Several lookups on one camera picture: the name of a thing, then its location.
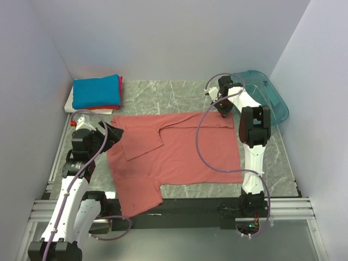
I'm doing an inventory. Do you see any salmon pink t shirt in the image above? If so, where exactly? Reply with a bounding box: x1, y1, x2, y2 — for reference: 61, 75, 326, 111
107, 112, 242, 217

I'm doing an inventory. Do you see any purple cable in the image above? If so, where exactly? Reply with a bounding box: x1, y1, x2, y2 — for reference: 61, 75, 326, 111
196, 73, 272, 238
43, 109, 133, 261

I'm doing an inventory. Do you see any white board under stack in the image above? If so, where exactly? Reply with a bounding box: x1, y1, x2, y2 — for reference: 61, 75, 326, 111
64, 88, 113, 115

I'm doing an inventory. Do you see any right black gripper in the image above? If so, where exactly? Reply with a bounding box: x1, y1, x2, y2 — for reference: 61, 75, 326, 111
210, 95, 234, 118

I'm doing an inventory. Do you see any teal plastic bin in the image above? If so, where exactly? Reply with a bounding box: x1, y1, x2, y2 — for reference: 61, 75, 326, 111
236, 70, 289, 126

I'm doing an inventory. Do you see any folded orange t shirt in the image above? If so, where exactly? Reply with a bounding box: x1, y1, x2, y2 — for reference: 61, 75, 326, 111
83, 106, 114, 111

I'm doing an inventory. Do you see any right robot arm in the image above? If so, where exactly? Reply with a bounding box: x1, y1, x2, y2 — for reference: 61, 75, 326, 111
214, 75, 271, 217

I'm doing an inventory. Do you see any black base beam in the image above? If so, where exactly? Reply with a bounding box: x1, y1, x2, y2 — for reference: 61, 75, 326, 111
105, 197, 271, 232

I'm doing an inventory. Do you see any folded blue t shirt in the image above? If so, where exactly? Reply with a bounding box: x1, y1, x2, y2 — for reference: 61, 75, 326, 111
72, 74, 120, 110

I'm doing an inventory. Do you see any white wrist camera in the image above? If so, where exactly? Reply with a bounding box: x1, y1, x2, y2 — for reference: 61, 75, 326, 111
204, 86, 219, 102
70, 114, 96, 131

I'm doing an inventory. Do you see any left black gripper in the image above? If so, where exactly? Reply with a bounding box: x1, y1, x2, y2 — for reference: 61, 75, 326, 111
88, 120, 123, 158

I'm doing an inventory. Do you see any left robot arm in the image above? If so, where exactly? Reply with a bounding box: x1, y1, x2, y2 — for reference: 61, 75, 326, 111
28, 118, 124, 260

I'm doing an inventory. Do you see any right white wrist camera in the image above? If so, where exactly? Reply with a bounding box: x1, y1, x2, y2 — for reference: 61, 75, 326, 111
204, 86, 219, 102

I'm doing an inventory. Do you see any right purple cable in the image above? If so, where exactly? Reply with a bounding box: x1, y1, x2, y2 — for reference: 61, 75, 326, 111
196, 73, 272, 238

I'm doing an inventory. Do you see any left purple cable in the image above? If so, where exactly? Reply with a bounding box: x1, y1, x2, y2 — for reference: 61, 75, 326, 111
43, 109, 133, 261

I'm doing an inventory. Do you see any folded magenta t shirt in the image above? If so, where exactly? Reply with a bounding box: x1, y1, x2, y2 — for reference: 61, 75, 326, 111
104, 76, 123, 109

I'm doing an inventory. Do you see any aluminium frame rail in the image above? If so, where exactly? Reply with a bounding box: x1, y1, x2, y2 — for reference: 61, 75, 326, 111
16, 114, 327, 261

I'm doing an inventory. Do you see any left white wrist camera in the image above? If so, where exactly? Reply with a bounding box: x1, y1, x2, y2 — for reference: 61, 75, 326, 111
70, 114, 96, 131

